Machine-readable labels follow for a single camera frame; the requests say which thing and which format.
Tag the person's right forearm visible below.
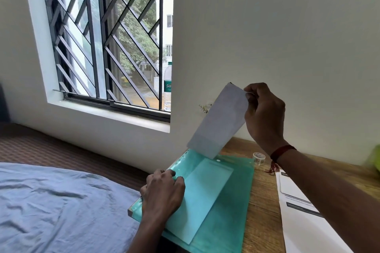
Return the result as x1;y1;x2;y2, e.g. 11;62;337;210
276;147;380;253

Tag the blue bedsheet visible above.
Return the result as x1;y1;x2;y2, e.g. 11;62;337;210
0;162;142;253

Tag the yellow-green object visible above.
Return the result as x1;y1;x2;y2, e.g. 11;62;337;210
366;144;380;172

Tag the person's right hand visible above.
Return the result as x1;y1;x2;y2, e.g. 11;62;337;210
243;83;290;156

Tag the green plastic folder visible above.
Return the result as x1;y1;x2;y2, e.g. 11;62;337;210
128;148;256;253

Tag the dark object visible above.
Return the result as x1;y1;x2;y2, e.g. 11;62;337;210
0;83;11;123

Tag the plastic bottle with green label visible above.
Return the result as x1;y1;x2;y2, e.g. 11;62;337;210
163;61;173;112

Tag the red thread wristband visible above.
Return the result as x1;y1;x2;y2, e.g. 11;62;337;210
265;144;297;176

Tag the dark metal window grille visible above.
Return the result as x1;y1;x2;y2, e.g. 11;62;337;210
39;0;164;113

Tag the white printed document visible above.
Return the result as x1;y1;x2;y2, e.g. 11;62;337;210
275;170;354;253

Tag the person's left hand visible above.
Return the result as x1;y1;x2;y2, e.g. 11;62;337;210
140;169;186;227

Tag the brown striped mattress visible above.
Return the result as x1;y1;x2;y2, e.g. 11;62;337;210
0;122;150;192

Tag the person's left forearm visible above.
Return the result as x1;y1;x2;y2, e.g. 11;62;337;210
127;217;170;253

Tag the white sheet inside folder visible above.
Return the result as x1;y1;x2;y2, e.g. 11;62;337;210
164;158;234;245

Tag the white paper envelope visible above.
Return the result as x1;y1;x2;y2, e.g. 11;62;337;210
187;82;249;160

